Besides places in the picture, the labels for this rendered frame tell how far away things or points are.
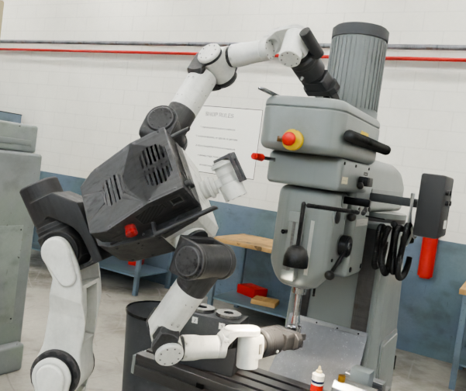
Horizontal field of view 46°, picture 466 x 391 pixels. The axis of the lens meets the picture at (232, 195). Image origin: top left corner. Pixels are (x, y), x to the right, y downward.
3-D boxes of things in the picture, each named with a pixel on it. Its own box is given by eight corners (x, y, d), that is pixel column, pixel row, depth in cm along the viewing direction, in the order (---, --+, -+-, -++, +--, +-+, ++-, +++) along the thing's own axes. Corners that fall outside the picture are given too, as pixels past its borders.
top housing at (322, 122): (336, 155, 151) (344, 98, 150) (252, 146, 163) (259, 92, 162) (377, 166, 192) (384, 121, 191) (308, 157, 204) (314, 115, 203)
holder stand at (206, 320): (231, 377, 185) (239, 320, 184) (173, 361, 192) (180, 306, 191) (242, 366, 197) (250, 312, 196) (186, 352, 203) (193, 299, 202)
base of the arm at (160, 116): (135, 143, 154) (174, 140, 152) (139, 105, 160) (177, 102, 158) (150, 168, 168) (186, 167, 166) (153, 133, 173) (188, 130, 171)
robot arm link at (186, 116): (163, 92, 163) (141, 129, 158) (190, 102, 160) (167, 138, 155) (174, 114, 173) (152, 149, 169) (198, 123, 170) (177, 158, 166)
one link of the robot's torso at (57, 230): (28, 237, 152) (65, 219, 151) (50, 232, 165) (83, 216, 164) (47, 279, 152) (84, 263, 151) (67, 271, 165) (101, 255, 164)
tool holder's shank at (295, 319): (301, 326, 179) (305, 293, 178) (293, 327, 177) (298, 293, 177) (295, 323, 182) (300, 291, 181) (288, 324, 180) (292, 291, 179)
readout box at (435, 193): (440, 240, 177) (450, 175, 176) (412, 235, 181) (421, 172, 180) (448, 237, 194) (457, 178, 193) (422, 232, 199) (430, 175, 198)
